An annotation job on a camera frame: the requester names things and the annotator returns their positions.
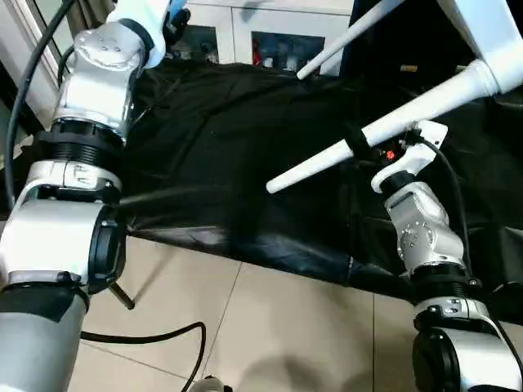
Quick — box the thick black floor cable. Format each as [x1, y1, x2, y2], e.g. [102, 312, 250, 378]
[78, 320, 208, 388]

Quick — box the white sideboard cabinet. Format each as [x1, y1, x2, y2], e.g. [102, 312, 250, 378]
[178, 0, 355, 79]

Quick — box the black case with yellow label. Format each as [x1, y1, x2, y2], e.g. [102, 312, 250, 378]
[340, 0, 478, 83]

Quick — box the black table mat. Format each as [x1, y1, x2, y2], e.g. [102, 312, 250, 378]
[117, 60, 523, 328]

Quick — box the black metal table frame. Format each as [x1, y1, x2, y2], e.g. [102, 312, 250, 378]
[107, 280, 136, 311]

